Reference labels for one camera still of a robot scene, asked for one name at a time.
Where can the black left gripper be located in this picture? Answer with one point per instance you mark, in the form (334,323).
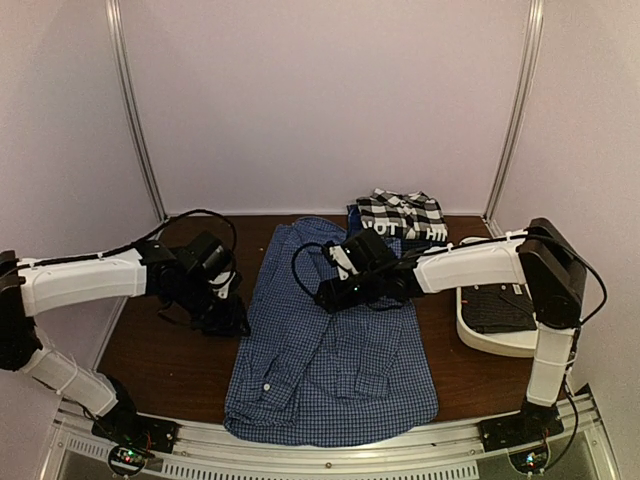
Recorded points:
(228,324)

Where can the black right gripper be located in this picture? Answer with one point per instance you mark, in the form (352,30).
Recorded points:
(336,298)

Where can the blue checked long sleeve shirt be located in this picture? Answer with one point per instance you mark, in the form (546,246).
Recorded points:
(307,377)

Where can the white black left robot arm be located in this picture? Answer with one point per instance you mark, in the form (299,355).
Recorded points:
(31,288)

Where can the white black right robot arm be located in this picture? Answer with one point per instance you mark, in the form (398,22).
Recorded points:
(538,257)

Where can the dark blue folded printed shirt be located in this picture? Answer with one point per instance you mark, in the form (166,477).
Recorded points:
(355,225)

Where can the black white plaid folded shirt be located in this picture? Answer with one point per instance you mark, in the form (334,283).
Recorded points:
(412,216)

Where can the dark striped folded shirt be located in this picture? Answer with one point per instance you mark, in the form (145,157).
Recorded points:
(497,308)

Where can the white plastic bin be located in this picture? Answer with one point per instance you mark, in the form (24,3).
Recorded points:
(518,345)

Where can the left circuit board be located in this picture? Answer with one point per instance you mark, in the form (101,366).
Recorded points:
(124,460)

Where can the circuit board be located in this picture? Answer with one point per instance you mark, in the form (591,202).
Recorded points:
(530,461)
(124,460)

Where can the right circuit board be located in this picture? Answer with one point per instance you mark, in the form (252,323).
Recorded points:
(530,461)

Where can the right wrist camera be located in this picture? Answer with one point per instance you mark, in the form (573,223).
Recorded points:
(365,251)

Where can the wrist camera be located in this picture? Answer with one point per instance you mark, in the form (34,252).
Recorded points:
(365,251)
(210,261)

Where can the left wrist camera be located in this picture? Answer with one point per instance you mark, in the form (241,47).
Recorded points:
(210,261)

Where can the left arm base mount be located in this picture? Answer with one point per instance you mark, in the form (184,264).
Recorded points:
(140,432)

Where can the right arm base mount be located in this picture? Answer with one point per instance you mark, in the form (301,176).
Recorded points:
(517,429)

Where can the aluminium front rail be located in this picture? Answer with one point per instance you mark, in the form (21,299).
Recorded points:
(448,450)

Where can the right aluminium frame post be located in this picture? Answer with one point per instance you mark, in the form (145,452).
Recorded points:
(528,66)

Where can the aluminium frame post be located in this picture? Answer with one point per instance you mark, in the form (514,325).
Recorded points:
(124,73)
(528,66)

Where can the left aluminium frame post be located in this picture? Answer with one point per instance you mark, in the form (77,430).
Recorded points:
(124,73)

